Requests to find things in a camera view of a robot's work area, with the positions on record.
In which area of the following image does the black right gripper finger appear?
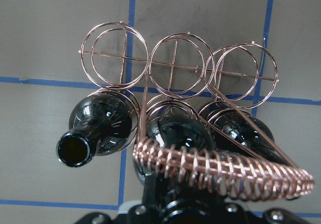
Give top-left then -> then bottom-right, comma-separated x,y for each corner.
142,173 -> 156,206

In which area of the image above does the black wine bottle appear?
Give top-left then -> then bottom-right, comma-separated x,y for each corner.
132,115 -> 226,224

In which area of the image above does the black wine bottle left slot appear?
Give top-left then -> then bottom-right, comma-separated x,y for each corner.
56,91 -> 139,167

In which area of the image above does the black wine bottle slot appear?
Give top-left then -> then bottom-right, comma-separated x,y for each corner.
56,91 -> 139,167
199,101 -> 289,165

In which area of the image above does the black wine bottle right slot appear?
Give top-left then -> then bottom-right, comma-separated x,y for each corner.
199,101 -> 289,165

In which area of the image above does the copper wire wine basket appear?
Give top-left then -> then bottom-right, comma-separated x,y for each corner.
79,22 -> 314,201

